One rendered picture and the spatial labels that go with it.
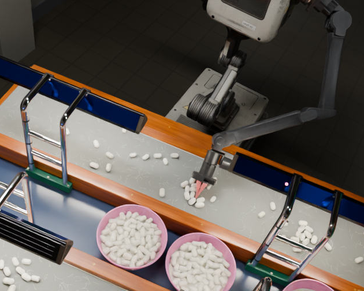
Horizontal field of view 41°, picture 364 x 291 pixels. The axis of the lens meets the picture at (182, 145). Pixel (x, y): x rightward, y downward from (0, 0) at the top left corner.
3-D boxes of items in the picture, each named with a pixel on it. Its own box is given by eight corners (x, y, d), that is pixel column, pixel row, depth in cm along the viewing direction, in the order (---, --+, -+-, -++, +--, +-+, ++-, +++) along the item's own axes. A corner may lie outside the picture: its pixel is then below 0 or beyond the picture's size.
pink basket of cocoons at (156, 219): (114, 206, 199) (115, 194, 192) (174, 231, 196) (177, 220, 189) (83, 261, 183) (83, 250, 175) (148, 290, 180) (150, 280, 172)
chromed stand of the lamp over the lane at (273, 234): (256, 230, 203) (292, 169, 168) (301, 249, 201) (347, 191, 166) (244, 268, 191) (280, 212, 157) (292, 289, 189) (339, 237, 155)
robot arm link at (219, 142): (215, 134, 202) (218, 135, 193) (241, 144, 203) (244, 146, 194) (204, 160, 203) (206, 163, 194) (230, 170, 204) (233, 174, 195)
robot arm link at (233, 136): (307, 105, 203) (315, 106, 192) (311, 119, 203) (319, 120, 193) (209, 135, 203) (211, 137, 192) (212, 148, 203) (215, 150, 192)
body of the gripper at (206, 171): (214, 185, 195) (221, 168, 194) (190, 175, 196) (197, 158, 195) (215, 183, 201) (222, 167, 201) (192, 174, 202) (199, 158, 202)
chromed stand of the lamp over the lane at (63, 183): (49, 142, 213) (44, 68, 178) (91, 160, 211) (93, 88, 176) (26, 175, 201) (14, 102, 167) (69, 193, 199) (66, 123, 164)
